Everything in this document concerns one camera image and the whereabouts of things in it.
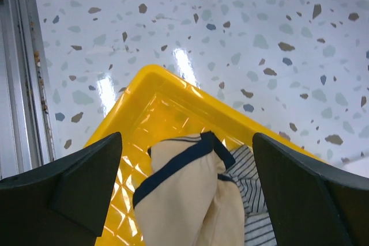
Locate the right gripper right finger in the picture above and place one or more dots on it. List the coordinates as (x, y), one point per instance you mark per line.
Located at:
(310, 202)

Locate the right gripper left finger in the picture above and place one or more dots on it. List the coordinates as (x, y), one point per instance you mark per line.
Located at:
(64, 202)

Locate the grey striped underwear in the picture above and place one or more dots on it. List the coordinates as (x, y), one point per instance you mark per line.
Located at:
(258, 229)

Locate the beige underwear navy trim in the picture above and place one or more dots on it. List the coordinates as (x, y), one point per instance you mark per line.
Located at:
(188, 199)

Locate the yellow plastic tray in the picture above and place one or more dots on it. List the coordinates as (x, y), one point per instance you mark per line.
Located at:
(158, 105)

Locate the aluminium rail frame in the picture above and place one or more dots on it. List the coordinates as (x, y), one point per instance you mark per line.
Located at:
(25, 135)

